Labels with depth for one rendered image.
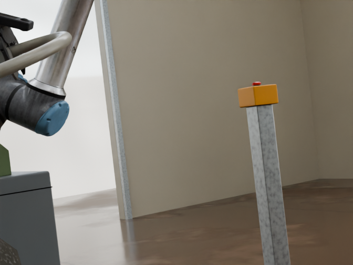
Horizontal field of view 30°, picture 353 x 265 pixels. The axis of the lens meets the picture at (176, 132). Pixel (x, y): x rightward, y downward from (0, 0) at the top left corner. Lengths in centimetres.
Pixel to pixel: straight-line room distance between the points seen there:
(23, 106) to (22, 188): 30
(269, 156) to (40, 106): 96
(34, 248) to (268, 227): 96
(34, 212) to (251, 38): 639
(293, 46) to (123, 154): 306
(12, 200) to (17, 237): 13
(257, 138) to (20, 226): 102
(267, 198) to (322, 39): 634
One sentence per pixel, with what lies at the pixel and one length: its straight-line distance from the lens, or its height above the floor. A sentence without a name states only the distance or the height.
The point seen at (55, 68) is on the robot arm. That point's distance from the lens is 244.
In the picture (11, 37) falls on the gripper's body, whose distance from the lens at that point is 191.
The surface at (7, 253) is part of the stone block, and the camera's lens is 134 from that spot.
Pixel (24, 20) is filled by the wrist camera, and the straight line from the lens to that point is 187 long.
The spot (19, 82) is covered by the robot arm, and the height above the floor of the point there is 119.
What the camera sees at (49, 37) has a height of 123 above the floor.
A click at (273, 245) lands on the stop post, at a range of 277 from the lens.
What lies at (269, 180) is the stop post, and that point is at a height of 69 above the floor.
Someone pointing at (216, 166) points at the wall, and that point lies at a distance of 795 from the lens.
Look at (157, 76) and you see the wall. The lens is 754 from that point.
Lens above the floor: 96
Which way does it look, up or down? 1 degrees down
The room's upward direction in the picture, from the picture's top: 7 degrees counter-clockwise
